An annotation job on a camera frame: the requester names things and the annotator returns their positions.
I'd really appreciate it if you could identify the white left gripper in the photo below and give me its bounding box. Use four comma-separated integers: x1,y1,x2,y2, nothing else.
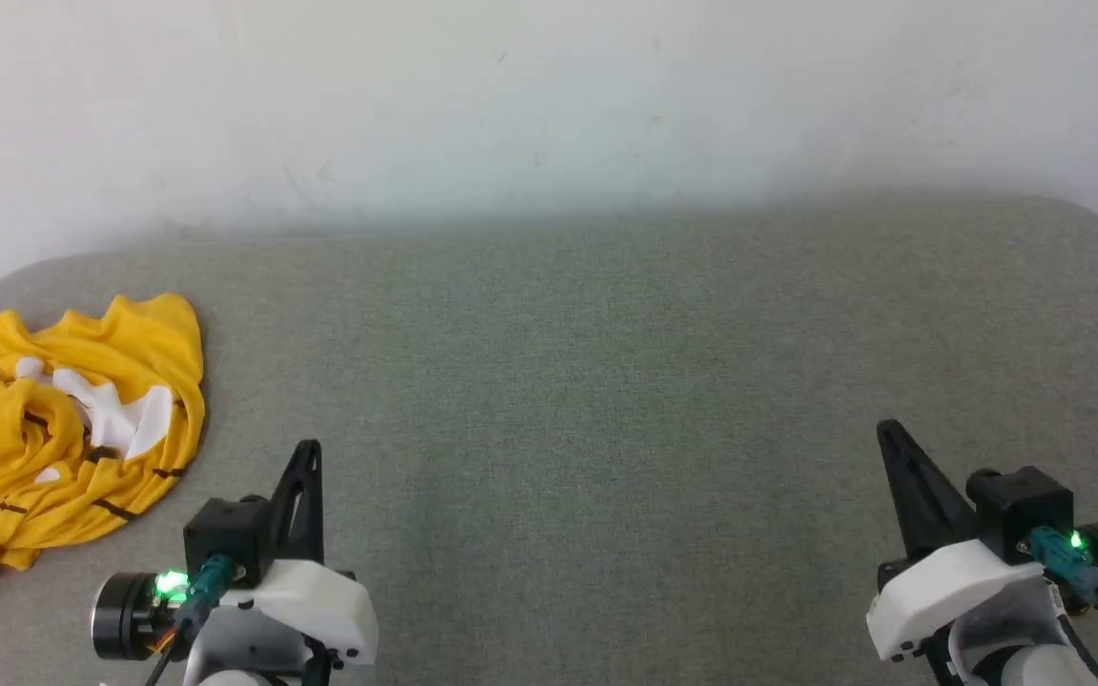
206,439,380,670

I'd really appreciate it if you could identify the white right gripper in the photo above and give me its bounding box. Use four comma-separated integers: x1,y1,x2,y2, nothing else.
865,418,1047,663

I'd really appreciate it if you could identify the yellow printed t-shirt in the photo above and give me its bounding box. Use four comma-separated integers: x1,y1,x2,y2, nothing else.
0,293,207,611

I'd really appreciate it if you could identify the grey fabric sofa seat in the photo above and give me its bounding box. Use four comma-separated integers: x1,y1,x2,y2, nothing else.
0,195,1098,686

